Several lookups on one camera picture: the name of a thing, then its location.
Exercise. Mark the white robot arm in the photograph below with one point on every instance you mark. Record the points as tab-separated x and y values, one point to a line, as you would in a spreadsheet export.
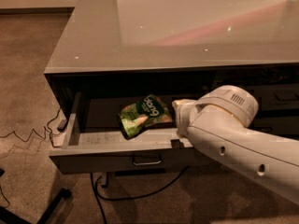
217	125

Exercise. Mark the grey drawer cabinet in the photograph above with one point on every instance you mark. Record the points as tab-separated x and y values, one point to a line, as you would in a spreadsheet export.
175	49

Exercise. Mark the black stand leg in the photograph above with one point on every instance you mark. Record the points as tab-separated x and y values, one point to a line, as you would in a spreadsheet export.
6	217

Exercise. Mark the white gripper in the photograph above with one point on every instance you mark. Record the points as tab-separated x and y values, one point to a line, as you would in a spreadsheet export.
188	116

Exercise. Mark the black power adapter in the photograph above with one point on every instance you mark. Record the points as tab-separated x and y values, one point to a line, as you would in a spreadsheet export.
62	125

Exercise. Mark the green snack bag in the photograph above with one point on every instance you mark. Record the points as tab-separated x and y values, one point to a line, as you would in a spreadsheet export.
136	118

